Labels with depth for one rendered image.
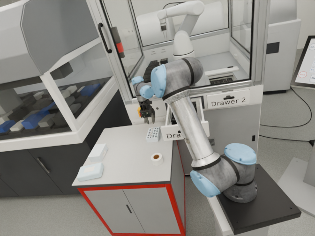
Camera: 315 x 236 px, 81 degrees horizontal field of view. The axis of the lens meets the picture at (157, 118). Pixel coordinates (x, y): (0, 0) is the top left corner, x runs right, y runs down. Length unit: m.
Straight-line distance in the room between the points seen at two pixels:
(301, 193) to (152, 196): 1.25
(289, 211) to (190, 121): 0.52
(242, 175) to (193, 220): 1.06
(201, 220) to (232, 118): 0.87
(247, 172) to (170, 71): 0.48
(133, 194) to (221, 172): 0.66
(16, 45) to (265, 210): 1.50
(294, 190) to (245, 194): 1.12
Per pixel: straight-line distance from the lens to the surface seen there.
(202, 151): 0.71
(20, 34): 1.37
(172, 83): 0.69
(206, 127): 1.14
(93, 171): 1.24
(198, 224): 1.78
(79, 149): 1.72
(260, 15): 1.33
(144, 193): 1.21
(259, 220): 0.90
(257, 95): 1.49
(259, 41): 1.36
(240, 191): 0.89
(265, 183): 1.01
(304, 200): 1.96
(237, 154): 0.78
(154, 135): 1.32
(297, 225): 1.87
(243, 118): 1.57
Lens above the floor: 1.58
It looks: 32 degrees down
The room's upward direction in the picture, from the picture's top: 15 degrees counter-clockwise
